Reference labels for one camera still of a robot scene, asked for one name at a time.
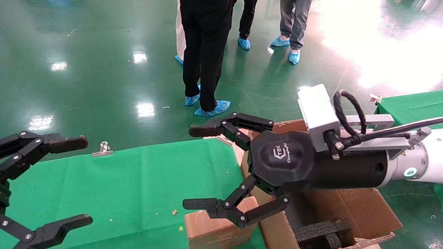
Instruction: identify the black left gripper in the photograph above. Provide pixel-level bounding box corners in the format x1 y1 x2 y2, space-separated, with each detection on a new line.
0 131 93 249

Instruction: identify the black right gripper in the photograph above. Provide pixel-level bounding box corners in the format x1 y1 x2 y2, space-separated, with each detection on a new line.
182 112 390 229

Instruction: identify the small taped cardboard box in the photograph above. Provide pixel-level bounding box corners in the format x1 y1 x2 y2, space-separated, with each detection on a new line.
184 196 260 249

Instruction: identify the large open cardboard carton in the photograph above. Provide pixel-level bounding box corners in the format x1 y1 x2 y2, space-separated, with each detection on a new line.
233 119 404 249

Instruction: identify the green table cloth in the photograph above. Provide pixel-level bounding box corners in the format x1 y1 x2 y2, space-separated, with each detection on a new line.
0 138 267 249

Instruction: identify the person in black trousers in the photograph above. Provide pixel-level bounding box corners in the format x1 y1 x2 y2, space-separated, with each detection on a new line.
179 0 233 112
239 0 258 40

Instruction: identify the black foam insert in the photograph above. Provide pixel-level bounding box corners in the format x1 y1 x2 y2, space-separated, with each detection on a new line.
294 218 355 249

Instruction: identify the person in grey jeans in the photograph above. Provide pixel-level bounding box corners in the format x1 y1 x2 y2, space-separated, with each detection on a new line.
280 0 313 50

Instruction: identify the green rounded object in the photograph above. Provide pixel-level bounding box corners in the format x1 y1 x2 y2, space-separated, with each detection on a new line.
434 183 443 212

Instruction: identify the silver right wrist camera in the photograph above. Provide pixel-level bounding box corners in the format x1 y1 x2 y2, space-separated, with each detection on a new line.
297 84 341 153

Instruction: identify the black right camera cable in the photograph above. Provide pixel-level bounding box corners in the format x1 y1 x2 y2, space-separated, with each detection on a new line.
325 90 443 160

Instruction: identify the silver camera mounting bracket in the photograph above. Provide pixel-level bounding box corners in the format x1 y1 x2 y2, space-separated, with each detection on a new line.
337 114 412 160

